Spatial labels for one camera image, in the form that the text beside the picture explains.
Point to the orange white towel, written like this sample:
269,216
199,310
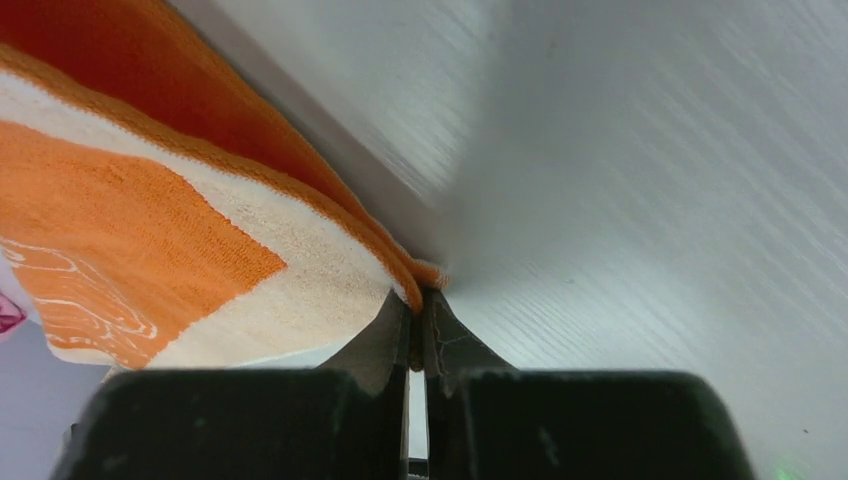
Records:
156,212

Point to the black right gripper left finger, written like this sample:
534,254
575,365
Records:
344,419

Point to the crumpled pink towel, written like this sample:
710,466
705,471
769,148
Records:
11,317

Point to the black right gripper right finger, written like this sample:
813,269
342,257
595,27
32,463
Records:
490,420

